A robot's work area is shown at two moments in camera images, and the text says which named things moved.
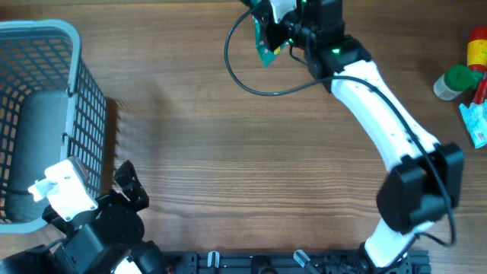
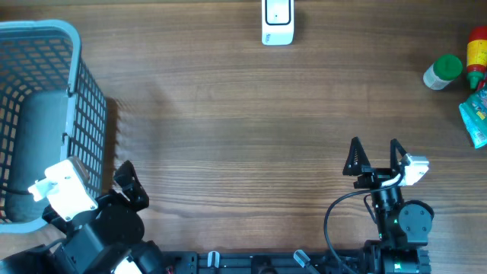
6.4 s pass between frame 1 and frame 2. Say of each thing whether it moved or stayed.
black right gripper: moved
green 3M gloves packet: moved
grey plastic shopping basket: stayed
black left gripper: stayed
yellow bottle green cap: stayed
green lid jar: moved
